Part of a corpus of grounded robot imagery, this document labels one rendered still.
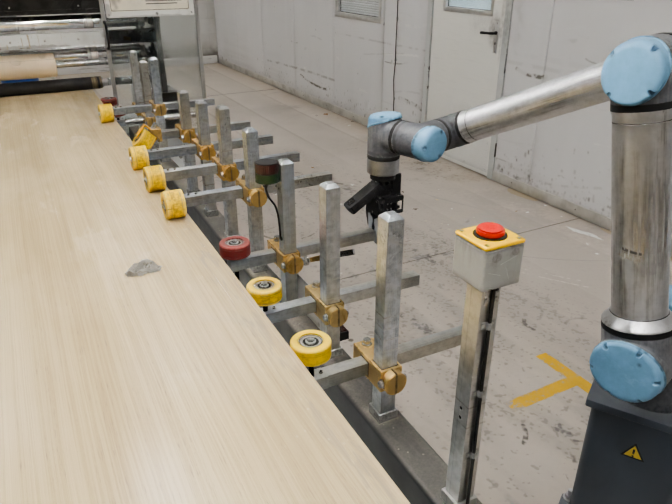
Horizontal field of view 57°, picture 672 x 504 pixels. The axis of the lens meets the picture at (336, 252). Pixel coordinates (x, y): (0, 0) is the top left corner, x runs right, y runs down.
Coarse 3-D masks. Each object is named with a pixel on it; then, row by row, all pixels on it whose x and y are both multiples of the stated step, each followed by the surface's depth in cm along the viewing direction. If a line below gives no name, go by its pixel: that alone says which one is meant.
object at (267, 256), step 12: (312, 240) 171; (348, 240) 174; (360, 240) 176; (372, 240) 178; (252, 252) 164; (264, 252) 164; (300, 252) 168; (312, 252) 170; (228, 264) 161; (240, 264) 161; (252, 264) 163; (264, 264) 164
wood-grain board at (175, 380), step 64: (0, 128) 266; (64, 128) 266; (0, 192) 194; (64, 192) 194; (128, 192) 194; (0, 256) 153; (64, 256) 153; (128, 256) 153; (192, 256) 153; (0, 320) 126; (64, 320) 126; (128, 320) 126; (192, 320) 126; (256, 320) 126; (0, 384) 107; (64, 384) 107; (128, 384) 107; (192, 384) 107; (256, 384) 107; (0, 448) 93; (64, 448) 93; (128, 448) 93; (192, 448) 93; (256, 448) 93; (320, 448) 93
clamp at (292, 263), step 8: (272, 240) 169; (272, 248) 166; (280, 256) 162; (288, 256) 160; (296, 256) 160; (280, 264) 163; (288, 264) 159; (296, 264) 160; (288, 272) 161; (296, 272) 161
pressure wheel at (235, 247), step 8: (224, 240) 160; (232, 240) 159; (240, 240) 161; (248, 240) 160; (224, 248) 156; (232, 248) 156; (240, 248) 156; (248, 248) 158; (224, 256) 157; (232, 256) 157; (240, 256) 157
